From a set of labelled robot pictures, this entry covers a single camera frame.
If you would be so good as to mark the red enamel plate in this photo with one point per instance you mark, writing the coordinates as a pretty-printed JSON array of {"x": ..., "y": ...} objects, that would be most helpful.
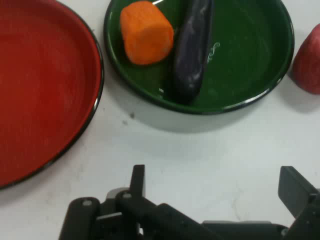
[{"x": 45, "y": 87}]

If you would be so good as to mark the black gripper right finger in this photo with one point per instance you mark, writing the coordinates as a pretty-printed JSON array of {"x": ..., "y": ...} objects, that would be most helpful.
[{"x": 297, "y": 192}]

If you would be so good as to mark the orange carrot chunk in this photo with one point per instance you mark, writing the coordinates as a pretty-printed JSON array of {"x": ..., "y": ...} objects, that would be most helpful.
[{"x": 146, "y": 35}]

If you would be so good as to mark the green enamel plate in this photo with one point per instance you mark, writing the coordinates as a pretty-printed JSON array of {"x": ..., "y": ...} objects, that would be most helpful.
[{"x": 245, "y": 62}]

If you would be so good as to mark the red apple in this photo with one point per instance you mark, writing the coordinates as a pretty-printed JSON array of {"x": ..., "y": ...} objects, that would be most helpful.
[{"x": 308, "y": 62}]

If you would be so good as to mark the purple eggplant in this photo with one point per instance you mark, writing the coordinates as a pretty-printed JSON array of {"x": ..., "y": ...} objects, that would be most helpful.
[{"x": 191, "y": 52}]

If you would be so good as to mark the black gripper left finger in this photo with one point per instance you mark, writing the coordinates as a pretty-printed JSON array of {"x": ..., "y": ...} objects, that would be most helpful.
[{"x": 140, "y": 215}]

